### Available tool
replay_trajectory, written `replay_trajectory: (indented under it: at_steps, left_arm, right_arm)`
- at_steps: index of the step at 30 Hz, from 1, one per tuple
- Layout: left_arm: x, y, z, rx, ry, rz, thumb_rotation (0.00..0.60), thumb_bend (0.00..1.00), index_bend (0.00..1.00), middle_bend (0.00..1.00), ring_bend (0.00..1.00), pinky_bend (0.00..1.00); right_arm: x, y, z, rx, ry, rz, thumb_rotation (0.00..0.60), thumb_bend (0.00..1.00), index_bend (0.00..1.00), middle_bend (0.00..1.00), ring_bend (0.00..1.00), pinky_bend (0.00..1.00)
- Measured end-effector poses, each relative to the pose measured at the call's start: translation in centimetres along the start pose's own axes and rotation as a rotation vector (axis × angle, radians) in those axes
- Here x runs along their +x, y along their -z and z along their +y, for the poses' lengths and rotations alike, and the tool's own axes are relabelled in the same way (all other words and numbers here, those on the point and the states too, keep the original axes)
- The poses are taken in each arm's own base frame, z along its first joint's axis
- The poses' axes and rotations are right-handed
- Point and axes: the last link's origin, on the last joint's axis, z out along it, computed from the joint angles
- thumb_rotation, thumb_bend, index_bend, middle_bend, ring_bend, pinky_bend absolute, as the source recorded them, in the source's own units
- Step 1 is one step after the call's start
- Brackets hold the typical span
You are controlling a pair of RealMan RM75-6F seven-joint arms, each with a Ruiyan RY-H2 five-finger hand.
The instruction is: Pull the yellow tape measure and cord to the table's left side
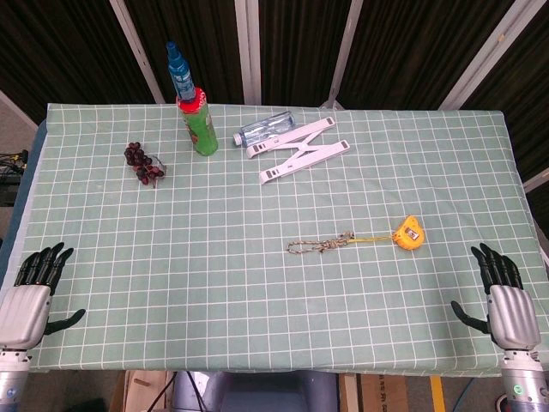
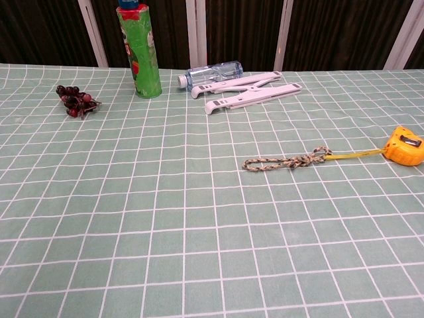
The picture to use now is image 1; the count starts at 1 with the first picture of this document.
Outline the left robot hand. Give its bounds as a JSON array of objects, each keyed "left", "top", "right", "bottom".
[{"left": 0, "top": 242, "right": 87, "bottom": 350}]

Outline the dark red grape bunch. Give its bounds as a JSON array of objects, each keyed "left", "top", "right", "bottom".
[{"left": 124, "top": 142, "right": 167, "bottom": 188}]

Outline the cardboard box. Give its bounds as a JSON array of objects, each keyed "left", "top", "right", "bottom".
[{"left": 109, "top": 370, "right": 175, "bottom": 412}]

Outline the braided beige rope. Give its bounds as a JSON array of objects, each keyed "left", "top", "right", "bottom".
[{"left": 287, "top": 231, "right": 356, "bottom": 257}]

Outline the black cables bundle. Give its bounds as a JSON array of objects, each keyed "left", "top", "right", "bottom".
[{"left": 0, "top": 148, "right": 30, "bottom": 177}]

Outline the yellow tape measure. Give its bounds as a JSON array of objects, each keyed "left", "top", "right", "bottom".
[{"left": 392, "top": 215, "right": 425, "bottom": 251}]

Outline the green checkered tablecloth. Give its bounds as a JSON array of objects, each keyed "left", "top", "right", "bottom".
[{"left": 0, "top": 102, "right": 549, "bottom": 378}]

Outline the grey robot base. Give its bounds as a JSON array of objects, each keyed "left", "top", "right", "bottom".
[{"left": 172, "top": 369, "right": 340, "bottom": 412}]

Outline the white folding laptop stand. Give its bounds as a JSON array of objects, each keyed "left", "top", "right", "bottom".
[{"left": 245, "top": 116, "right": 352, "bottom": 186}]

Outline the green can with red lid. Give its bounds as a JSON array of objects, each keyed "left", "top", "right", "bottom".
[{"left": 175, "top": 87, "right": 220, "bottom": 156}]

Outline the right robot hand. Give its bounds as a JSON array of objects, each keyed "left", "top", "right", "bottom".
[{"left": 450, "top": 243, "right": 543, "bottom": 351}]

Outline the blue spray bottle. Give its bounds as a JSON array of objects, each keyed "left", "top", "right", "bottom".
[{"left": 166, "top": 40, "right": 196, "bottom": 102}]

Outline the clear plastic water bottle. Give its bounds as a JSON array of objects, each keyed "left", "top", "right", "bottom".
[{"left": 232, "top": 111, "right": 298, "bottom": 148}]

